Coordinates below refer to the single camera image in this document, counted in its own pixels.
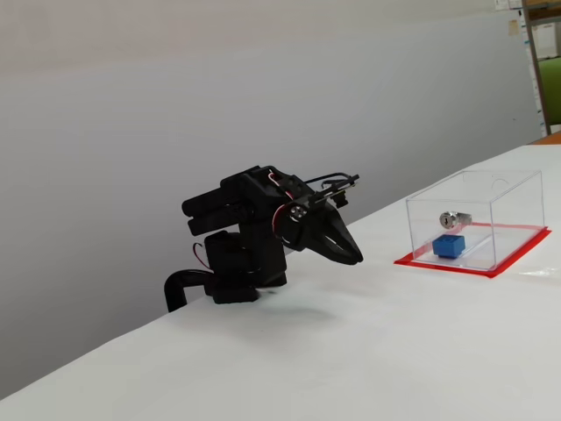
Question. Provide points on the silver cylinder lock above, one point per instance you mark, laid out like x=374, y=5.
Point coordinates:
x=456, y=218

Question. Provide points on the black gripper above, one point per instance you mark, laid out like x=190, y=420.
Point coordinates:
x=316, y=231

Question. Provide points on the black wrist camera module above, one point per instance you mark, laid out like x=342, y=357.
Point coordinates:
x=337, y=193

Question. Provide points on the black table clamp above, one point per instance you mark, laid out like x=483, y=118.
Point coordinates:
x=173, y=289

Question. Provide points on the metal shelf rack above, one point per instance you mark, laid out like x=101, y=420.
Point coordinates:
x=537, y=66

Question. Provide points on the green panel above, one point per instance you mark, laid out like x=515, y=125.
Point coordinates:
x=551, y=87

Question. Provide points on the white cardboard box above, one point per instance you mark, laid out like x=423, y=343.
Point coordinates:
x=545, y=39

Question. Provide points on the red tape frame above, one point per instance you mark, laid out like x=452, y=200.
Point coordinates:
x=438, y=265

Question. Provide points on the transparent plastic box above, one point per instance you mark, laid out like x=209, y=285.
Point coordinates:
x=517, y=206

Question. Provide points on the blue lego brick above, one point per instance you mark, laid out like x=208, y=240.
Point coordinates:
x=449, y=246

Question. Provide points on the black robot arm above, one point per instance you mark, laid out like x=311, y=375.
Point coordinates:
x=245, y=245

